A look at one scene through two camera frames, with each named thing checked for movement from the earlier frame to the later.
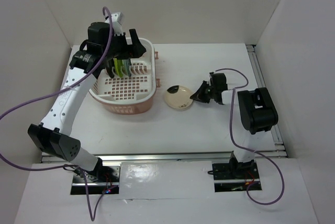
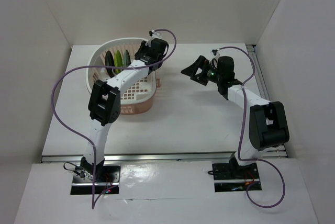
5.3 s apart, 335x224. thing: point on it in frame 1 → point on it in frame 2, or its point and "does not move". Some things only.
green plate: [118, 66] does not move
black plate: [109, 66] does not move
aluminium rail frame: [280, 154] does not move
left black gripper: [137, 49] → [142, 46]
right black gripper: [199, 95] → [202, 63]
